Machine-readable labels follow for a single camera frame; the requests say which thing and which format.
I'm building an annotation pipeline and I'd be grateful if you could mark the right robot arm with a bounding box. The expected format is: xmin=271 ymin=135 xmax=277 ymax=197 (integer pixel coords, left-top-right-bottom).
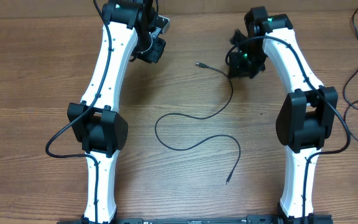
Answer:
xmin=226 ymin=6 xmax=338 ymax=223

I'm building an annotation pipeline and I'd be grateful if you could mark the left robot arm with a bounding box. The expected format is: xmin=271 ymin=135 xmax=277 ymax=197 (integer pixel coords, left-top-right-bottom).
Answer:
xmin=67 ymin=1 xmax=170 ymax=223

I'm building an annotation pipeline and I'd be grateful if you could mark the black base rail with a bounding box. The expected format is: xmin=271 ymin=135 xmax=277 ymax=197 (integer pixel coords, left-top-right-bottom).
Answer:
xmin=57 ymin=215 xmax=333 ymax=224

